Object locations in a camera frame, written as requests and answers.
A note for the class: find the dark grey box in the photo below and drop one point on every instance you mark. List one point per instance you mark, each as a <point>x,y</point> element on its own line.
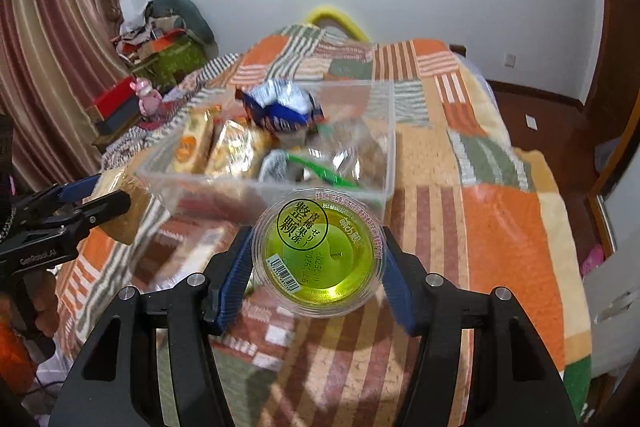
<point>120,119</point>

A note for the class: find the brown wooden wardrobe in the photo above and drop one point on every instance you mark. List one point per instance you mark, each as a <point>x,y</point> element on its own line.
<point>597,202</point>

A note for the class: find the orange patchwork blanket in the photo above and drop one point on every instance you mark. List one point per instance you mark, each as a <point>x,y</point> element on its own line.
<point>475,187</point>

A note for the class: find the flat orange box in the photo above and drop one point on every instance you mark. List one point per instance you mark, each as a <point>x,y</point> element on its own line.
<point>167,42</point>

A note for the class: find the wooden bed frame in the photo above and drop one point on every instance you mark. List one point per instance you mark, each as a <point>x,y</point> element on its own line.
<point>457,50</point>

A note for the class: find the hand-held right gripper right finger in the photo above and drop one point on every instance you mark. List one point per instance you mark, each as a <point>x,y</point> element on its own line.
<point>402,302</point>

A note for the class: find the brown wooden room door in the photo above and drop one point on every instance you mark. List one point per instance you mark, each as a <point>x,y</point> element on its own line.
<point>620,57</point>

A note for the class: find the blue and white snack bag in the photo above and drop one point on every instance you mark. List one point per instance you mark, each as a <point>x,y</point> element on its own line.
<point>280,109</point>

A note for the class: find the checkered patterned quilt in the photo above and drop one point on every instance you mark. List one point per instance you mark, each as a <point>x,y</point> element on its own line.
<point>150,134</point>

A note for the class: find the white floor socket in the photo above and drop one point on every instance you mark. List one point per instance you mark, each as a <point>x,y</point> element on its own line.
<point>532,122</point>

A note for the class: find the green jelly cup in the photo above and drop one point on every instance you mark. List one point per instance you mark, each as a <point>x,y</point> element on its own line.
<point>320,257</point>

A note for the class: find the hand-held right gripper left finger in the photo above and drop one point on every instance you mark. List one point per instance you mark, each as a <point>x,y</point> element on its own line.
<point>235,282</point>

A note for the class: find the clear bag of brown cookies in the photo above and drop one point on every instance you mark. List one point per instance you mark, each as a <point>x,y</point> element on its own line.
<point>345,147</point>

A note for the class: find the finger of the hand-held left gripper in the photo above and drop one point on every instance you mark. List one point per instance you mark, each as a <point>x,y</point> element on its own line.
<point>100,212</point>
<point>80,188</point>

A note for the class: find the pink plush toy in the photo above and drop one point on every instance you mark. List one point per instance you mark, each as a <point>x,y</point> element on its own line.
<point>147,99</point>

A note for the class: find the beige cracker pack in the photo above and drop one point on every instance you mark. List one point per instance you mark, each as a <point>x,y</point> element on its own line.
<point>122,179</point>

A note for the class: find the white furniture piece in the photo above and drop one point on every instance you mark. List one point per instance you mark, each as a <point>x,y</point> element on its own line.
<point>615,307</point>

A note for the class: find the green cardboard box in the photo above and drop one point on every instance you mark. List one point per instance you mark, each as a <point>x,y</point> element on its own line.
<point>170,62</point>

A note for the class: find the red gift box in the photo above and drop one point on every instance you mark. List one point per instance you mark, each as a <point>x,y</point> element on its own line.
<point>112,97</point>

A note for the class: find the pile of bags and papers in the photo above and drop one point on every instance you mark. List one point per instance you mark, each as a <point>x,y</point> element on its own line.
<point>135,34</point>

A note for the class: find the long yellow pastry packet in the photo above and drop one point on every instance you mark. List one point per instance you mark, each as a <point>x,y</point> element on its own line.
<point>237,147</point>

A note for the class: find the grey cushion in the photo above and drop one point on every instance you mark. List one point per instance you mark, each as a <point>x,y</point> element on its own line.
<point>192,19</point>

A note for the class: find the clear plastic container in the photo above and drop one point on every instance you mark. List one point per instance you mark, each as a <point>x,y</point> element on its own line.
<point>350,107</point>

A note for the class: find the small orange pastry packet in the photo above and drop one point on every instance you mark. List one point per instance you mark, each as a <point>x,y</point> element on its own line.
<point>190,144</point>

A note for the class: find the striped brown curtain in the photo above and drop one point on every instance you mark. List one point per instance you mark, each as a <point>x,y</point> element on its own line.
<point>55,57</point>

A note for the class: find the white wall socket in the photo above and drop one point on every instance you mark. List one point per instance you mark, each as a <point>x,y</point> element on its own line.
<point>510,60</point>

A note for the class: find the yellow curved frame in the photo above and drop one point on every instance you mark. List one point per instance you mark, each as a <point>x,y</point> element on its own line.
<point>335,13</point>

